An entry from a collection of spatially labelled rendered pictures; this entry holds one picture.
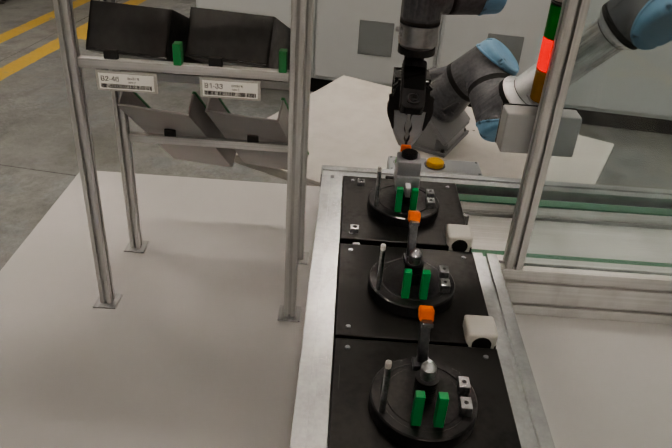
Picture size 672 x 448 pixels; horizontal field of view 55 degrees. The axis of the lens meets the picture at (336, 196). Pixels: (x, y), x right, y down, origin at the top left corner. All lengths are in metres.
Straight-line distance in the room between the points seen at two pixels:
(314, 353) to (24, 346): 0.48
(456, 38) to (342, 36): 0.72
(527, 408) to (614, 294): 0.39
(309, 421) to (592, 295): 0.60
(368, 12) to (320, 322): 3.35
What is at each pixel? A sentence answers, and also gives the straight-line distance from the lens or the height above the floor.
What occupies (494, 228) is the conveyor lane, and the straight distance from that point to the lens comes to 1.38.
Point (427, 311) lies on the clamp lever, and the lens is 0.88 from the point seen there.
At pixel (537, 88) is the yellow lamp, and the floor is 1.28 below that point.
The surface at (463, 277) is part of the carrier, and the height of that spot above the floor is 0.97.
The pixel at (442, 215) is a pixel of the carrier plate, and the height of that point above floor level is 0.97.
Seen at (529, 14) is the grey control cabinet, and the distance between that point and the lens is 4.23.
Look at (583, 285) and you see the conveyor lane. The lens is 1.26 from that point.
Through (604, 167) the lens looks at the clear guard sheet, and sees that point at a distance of 1.14.
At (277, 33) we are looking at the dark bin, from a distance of 1.01.
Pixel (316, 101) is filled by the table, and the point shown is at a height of 0.86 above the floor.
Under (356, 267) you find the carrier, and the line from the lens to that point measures 1.11.
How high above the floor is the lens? 1.63
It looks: 30 degrees down
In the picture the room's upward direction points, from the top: 4 degrees clockwise
